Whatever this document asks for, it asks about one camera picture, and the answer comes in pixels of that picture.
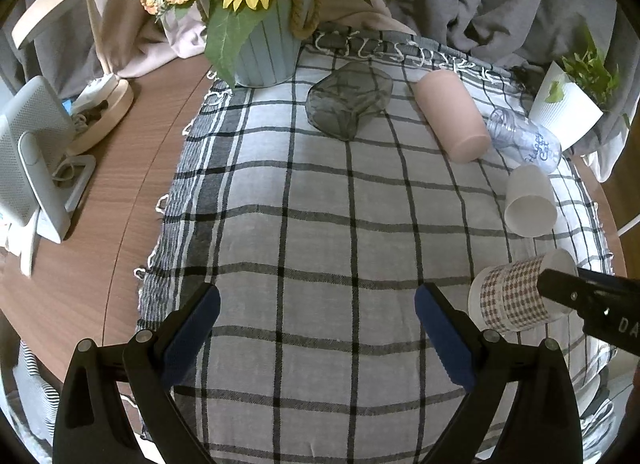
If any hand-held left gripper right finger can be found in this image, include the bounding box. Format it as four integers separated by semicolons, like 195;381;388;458
415;283;583;464

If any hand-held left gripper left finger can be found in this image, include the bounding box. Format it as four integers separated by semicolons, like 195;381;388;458
52;283;221;464

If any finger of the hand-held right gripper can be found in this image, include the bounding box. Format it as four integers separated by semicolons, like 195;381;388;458
536;269;608;331
575;266;640;293

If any checked paper cup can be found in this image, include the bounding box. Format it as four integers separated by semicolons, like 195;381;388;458
468;248;580;334

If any white plastic cup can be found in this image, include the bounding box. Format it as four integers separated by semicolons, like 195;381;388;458
503;164;558;238

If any clear printed glass cup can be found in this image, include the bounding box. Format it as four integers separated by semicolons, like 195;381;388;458
486;108;563;175

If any pink cup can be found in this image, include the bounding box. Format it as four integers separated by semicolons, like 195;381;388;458
413;69;492;164

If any smoky grey glass cup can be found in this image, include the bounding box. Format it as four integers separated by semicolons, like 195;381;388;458
306;62;394;142

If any checked grey tablecloth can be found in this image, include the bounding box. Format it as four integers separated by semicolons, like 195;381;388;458
134;30;618;464

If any striped cloth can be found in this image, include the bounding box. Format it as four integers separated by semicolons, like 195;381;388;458
12;339;68;451

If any white ribbed plant pot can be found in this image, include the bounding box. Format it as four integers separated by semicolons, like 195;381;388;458
529;61;604;149

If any green potted plant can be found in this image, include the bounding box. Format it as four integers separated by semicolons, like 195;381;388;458
544;24;632;129

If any wooden desk lamp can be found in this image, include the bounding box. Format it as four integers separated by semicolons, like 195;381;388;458
11;0;135;156

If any white mesh device on stand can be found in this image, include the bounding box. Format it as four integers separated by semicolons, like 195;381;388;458
0;75;97;277

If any light blue flower bucket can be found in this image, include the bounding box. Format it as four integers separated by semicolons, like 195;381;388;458
197;0;322;90

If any beige pink cloth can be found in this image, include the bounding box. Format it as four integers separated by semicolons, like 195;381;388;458
82;0;416;80

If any white cable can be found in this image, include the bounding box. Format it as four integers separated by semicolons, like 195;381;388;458
618;209;640;236

